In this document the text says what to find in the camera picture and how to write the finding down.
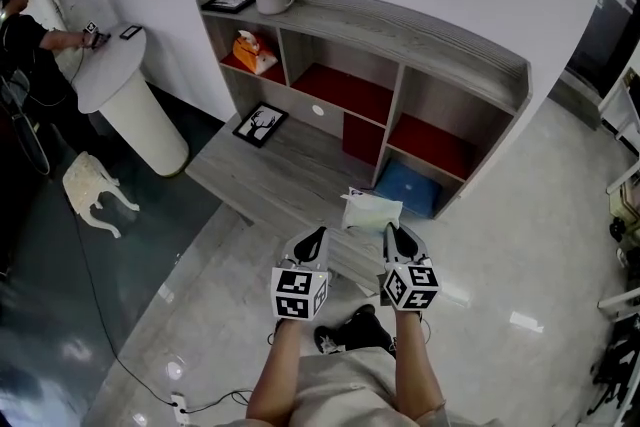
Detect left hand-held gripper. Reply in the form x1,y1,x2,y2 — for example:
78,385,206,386
270,226,331,321

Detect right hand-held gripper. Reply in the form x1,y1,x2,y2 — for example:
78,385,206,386
381,223,442,313

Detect white tissues pack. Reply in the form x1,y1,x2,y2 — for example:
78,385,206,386
340,187,404,232

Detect orange snack bag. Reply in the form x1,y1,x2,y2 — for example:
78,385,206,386
232,29,279,76

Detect grey wooden shelf unit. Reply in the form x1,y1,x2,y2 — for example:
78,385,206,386
195,0,533,220

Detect person's right forearm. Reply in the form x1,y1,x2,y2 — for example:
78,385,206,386
392,309,447,414

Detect person's left forearm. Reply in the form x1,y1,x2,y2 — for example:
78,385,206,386
245,317,304,421

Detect person's left shoe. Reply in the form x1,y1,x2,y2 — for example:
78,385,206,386
313,325,346,356

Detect person's black trousers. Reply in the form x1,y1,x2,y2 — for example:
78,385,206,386
339,312,397,357

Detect dark red box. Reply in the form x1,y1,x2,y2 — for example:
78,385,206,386
342,111,387,168

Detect person's beige garment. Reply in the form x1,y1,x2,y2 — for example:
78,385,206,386
214,347,521,427

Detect white power strip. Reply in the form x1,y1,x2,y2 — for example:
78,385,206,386
169,393,192,425

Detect white animal-shaped stool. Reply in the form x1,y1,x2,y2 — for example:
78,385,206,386
62,151,141,239

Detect white shelf rack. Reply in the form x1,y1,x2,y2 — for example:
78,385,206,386
597,67,640,196

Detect deer picture frame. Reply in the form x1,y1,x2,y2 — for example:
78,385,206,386
232,101,290,149

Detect white round pedestal table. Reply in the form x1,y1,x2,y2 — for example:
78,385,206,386
73,23,190,178

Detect black floor cable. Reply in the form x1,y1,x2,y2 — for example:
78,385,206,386
64,194,176,407

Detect black picture frame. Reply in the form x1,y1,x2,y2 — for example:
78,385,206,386
200,0,257,15

